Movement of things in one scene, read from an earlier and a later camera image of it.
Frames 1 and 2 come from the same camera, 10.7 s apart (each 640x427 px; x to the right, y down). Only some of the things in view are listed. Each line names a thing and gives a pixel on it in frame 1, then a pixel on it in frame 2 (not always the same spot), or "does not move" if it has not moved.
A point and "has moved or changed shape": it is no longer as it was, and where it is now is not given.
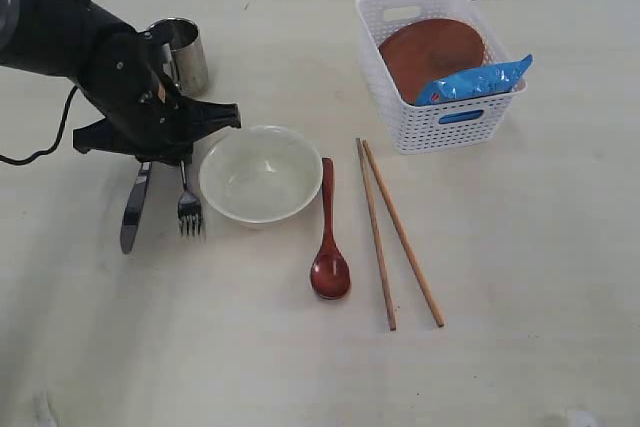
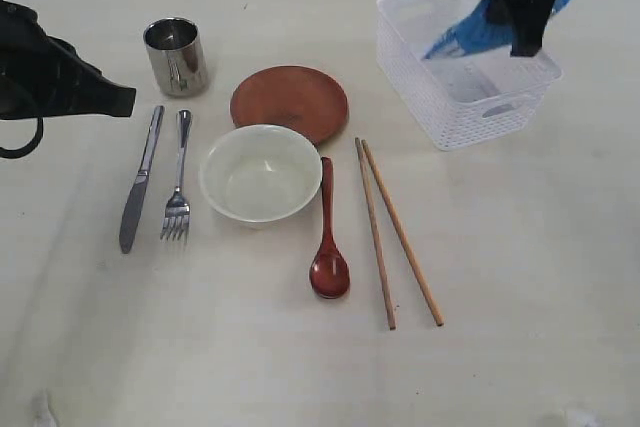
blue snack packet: x=499 y=78 -> x=476 y=33
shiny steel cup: x=183 y=55 does not move
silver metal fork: x=189 y=208 -> x=177 y=212
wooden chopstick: x=378 y=236 does not move
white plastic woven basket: x=448 y=79 has moved or changed shape
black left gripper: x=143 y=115 -> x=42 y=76
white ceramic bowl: x=260 y=174 does not move
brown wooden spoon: x=330 y=276 does not move
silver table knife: x=132 y=213 does not move
